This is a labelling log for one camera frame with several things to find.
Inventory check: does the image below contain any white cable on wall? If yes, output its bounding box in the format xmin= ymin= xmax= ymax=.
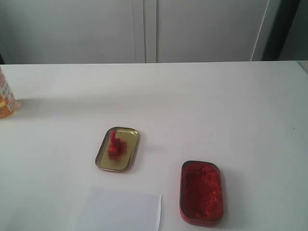
xmin=251 ymin=0 xmax=272 ymax=62

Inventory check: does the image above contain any gold tin lid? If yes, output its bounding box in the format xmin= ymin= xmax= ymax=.
xmin=95 ymin=127 xmax=140 ymax=172

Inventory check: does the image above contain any orange labelled bottle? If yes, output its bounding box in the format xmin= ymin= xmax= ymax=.
xmin=0 ymin=69 xmax=17 ymax=118

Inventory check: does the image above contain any red rubber stamp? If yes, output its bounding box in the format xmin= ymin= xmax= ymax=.
xmin=108 ymin=131 xmax=121 ymax=160

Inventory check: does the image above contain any red ink paste tin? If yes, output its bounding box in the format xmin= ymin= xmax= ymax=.
xmin=179 ymin=160 xmax=224 ymax=227

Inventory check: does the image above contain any white paper sheet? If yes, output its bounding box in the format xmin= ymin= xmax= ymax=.
xmin=75 ymin=188 xmax=162 ymax=231

